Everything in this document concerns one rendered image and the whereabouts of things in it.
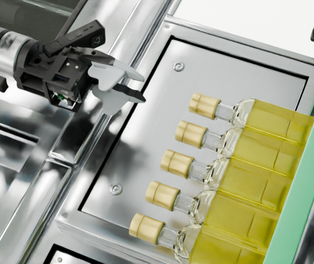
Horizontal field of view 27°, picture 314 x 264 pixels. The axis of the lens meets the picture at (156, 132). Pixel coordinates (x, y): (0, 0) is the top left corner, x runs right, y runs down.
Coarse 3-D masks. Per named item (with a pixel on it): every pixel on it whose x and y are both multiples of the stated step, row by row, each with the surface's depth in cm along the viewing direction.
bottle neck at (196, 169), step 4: (192, 160) 99; (196, 160) 99; (192, 164) 98; (196, 164) 99; (200, 164) 99; (204, 164) 99; (208, 164) 99; (192, 168) 98; (196, 168) 98; (200, 168) 98; (204, 168) 98; (188, 172) 99; (192, 172) 98; (196, 172) 98; (200, 172) 98; (188, 176) 99; (192, 176) 99; (196, 176) 98; (200, 176) 98; (200, 180) 98
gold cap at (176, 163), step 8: (168, 152) 100; (176, 152) 100; (168, 160) 99; (176, 160) 99; (184, 160) 99; (160, 168) 100; (168, 168) 99; (176, 168) 99; (184, 168) 98; (184, 176) 99
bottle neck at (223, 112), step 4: (220, 104) 104; (224, 104) 104; (228, 104) 104; (216, 108) 104; (220, 108) 104; (224, 108) 104; (228, 108) 104; (232, 108) 103; (216, 112) 104; (220, 112) 104; (224, 112) 104; (228, 112) 103; (216, 116) 104; (220, 116) 104; (224, 116) 104; (228, 116) 103; (224, 120) 104; (228, 120) 104
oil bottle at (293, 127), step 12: (240, 108) 102; (252, 108) 102; (264, 108) 102; (276, 108) 102; (240, 120) 101; (252, 120) 101; (264, 120) 100; (276, 120) 100; (288, 120) 100; (300, 120) 100; (312, 120) 100; (264, 132) 100; (276, 132) 99; (288, 132) 99; (300, 132) 99; (300, 144) 98
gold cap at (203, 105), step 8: (192, 96) 105; (200, 96) 105; (208, 96) 105; (192, 104) 105; (200, 104) 104; (208, 104) 104; (216, 104) 104; (192, 112) 106; (200, 112) 105; (208, 112) 104
